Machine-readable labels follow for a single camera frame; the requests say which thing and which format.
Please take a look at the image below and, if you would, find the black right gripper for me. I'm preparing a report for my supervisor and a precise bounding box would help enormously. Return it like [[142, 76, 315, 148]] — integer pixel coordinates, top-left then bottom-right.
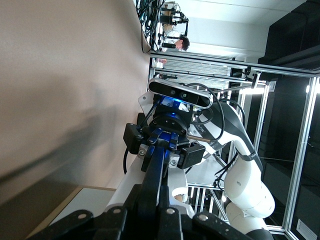
[[123, 109, 207, 174]]

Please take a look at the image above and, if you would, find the brown table cloth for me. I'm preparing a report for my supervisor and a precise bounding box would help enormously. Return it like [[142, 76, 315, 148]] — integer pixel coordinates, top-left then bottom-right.
[[0, 0, 152, 206]]

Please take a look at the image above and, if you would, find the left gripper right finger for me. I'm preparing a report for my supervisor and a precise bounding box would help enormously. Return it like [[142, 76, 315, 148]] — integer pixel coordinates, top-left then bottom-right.
[[159, 186, 251, 240]]

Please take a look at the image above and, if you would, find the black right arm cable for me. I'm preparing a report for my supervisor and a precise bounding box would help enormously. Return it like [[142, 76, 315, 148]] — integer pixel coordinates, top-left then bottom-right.
[[183, 82, 247, 143]]

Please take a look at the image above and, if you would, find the person in white shirt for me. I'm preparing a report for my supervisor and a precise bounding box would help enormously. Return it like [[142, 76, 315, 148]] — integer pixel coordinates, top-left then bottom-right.
[[161, 29, 191, 53]]

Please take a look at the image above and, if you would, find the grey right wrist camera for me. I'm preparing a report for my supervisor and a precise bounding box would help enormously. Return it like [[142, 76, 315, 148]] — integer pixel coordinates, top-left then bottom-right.
[[147, 77, 214, 109]]

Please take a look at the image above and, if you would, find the black teleoperation rig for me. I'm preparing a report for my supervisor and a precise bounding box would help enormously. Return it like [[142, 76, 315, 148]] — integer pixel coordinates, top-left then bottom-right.
[[159, 2, 190, 36]]

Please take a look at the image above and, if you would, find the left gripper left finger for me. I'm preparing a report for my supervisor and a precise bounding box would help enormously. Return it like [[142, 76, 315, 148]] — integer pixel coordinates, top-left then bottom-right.
[[27, 184, 156, 240]]

